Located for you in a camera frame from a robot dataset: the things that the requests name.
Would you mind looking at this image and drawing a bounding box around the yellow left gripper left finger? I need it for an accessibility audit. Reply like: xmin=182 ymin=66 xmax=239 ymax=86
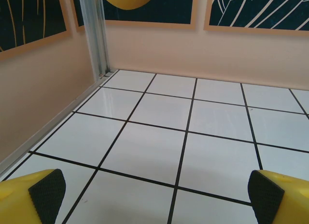
xmin=0 ymin=168 xmax=67 ymax=224

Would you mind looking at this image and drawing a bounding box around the aluminium table edge rail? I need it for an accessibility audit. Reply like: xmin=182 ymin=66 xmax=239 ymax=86
xmin=0 ymin=69 xmax=119 ymax=180

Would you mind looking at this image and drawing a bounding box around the aluminium frame post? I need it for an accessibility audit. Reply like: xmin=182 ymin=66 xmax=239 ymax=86
xmin=76 ymin=0 xmax=119 ymax=78

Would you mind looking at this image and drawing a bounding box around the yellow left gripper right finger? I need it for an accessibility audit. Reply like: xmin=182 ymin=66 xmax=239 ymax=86
xmin=248 ymin=169 xmax=309 ymax=224

